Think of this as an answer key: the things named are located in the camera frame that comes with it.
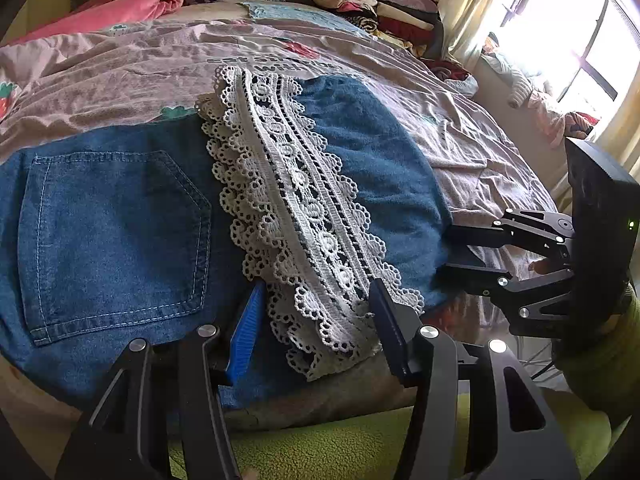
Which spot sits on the cream curtain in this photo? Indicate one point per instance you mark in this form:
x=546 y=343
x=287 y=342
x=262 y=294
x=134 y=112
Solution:
x=475 y=5

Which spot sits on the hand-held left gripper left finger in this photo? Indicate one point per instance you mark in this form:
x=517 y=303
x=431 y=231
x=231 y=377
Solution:
x=245 y=340

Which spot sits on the blue denim pants lace trim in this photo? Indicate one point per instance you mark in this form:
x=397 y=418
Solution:
x=125 y=235

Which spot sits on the green fleece clothing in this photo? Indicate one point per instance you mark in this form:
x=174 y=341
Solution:
x=325 y=450

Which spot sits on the clothes on window sill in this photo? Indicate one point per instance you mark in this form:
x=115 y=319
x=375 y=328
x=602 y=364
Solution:
x=540 y=100

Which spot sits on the pink printed quilt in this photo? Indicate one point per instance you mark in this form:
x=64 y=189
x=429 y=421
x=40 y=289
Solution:
x=150 y=60

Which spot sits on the pile of folded clothes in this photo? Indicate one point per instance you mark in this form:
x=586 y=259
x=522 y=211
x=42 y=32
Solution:
x=390 y=10

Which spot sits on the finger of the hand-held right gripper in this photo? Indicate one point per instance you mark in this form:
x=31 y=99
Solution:
x=530 y=230
x=540 y=305

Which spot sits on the window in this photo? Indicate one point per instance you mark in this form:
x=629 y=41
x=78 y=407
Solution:
x=575 y=20

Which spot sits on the red and white cloth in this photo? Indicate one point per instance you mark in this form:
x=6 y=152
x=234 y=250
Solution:
x=452 y=75

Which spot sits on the pink blanket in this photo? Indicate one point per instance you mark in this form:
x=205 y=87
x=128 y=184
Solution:
x=125 y=10

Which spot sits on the light blue cloth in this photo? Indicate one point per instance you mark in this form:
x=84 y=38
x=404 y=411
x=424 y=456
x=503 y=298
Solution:
x=300 y=15

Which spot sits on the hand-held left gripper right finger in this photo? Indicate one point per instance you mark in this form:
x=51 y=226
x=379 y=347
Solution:
x=392 y=335

